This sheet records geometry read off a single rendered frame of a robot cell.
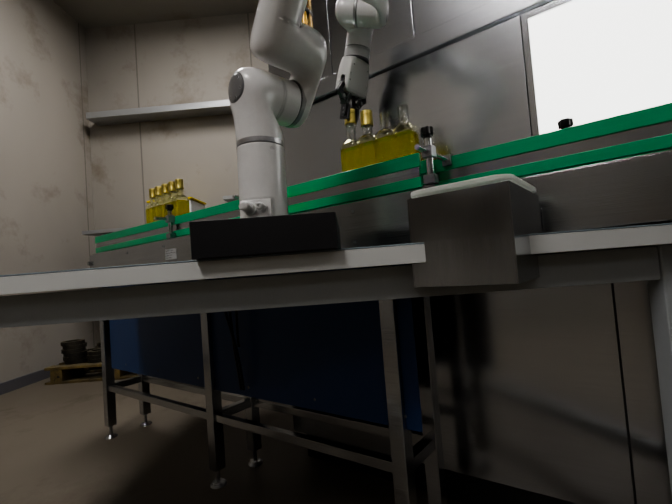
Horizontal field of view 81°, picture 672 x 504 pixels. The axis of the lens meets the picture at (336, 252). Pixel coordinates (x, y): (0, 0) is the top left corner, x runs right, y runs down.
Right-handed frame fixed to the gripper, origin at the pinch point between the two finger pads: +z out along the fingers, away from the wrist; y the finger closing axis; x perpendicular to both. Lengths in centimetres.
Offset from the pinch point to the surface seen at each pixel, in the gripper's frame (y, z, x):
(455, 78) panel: -12.8, -11.8, 25.8
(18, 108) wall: 8, -16, -339
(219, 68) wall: -147, -96, -301
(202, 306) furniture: 53, 49, 15
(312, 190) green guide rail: 13.8, 24.2, 1.8
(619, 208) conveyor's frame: 4, 21, 70
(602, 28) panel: -14, -20, 59
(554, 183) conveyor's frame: 4, 17, 59
